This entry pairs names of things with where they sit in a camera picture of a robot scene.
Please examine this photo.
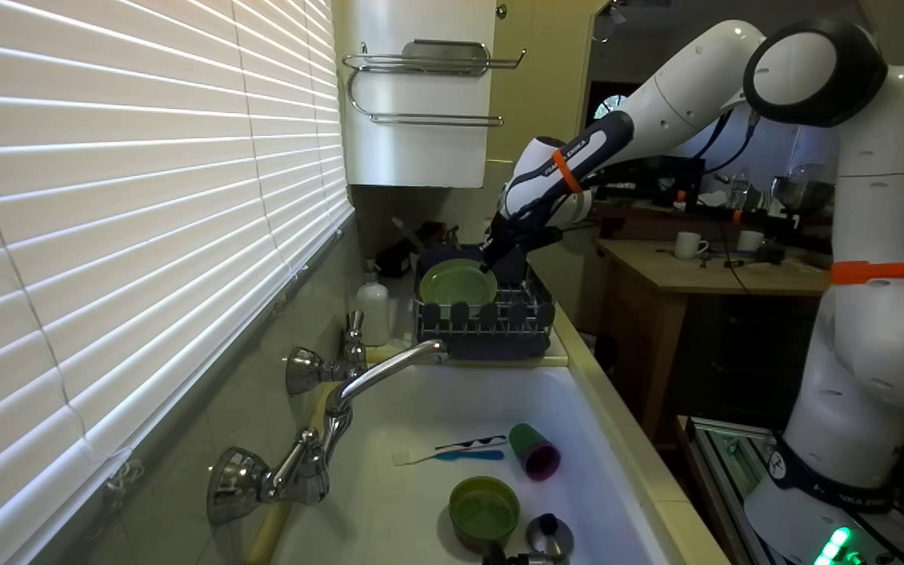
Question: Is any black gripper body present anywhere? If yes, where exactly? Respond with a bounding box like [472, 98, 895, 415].
[490, 210, 568, 272]

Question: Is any yellow green plastic plate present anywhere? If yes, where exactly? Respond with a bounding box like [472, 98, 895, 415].
[414, 256, 502, 310]

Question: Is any white sink basin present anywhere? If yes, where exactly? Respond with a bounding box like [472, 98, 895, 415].
[262, 357, 730, 565]

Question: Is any metal dish drying rack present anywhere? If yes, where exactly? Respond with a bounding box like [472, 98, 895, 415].
[407, 241, 558, 364]

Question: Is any black utensil holder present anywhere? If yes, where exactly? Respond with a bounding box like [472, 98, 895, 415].
[375, 216, 430, 281]

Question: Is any white soap pump dispenser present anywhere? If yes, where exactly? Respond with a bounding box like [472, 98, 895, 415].
[354, 272, 395, 351]

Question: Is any wooden table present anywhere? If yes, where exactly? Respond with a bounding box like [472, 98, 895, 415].
[598, 235, 831, 441]

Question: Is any white mug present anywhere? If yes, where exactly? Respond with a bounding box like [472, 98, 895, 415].
[672, 230, 714, 263]
[734, 225, 773, 256]

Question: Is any green and purple cup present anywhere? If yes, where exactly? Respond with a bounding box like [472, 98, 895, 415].
[507, 421, 565, 483]

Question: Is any small green bowl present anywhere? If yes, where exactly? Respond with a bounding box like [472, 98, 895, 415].
[446, 473, 524, 556]

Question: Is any white window blind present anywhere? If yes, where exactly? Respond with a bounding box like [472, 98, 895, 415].
[0, 0, 354, 565]

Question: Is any blue handled brush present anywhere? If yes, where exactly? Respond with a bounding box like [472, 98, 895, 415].
[400, 444, 511, 468]

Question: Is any metal wire towel rack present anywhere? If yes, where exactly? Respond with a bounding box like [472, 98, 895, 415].
[342, 37, 526, 133]

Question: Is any small metal ring strainer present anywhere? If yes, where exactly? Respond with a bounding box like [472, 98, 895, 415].
[521, 510, 577, 562]

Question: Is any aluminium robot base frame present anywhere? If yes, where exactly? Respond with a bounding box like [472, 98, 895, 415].
[681, 415, 792, 565]

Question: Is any chrome wall faucet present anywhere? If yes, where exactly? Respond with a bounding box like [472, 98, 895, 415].
[204, 306, 446, 526]

